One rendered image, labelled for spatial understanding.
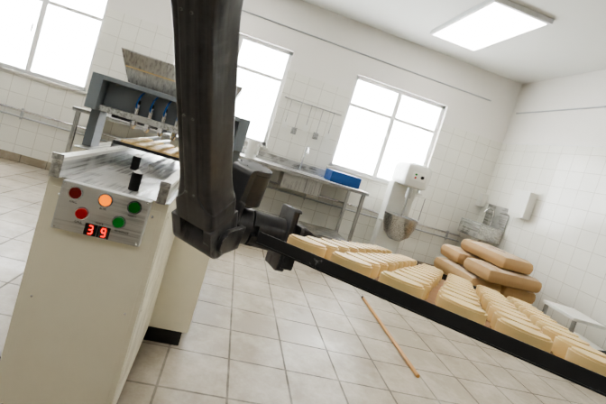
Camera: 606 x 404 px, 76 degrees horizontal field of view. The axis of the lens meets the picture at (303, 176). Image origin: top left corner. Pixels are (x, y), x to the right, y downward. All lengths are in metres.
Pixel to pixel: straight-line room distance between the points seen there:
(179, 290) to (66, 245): 0.85
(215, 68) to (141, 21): 5.12
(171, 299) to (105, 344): 0.72
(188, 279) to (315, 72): 3.85
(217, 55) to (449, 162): 5.68
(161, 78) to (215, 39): 1.61
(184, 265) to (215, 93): 1.65
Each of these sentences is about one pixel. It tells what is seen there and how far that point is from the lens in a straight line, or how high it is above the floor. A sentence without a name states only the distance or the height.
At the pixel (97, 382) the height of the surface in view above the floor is 0.25.
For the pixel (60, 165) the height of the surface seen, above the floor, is 0.88.
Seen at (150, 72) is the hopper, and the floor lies 1.25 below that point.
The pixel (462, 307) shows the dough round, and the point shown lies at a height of 1.00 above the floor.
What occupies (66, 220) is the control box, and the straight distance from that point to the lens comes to 1.28.
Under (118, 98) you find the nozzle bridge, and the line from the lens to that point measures 2.05.
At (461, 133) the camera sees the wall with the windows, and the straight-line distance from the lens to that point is 6.07.
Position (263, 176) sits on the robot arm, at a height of 1.05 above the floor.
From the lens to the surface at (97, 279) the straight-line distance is 1.34.
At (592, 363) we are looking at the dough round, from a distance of 0.46.
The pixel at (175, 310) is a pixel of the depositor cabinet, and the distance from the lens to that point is 2.10.
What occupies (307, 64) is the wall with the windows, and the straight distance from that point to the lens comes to 5.35.
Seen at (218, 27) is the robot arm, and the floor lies 1.19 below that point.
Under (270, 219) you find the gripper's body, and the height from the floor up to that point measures 0.99.
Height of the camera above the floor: 1.10
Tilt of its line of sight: 3 degrees down
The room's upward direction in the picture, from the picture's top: 17 degrees clockwise
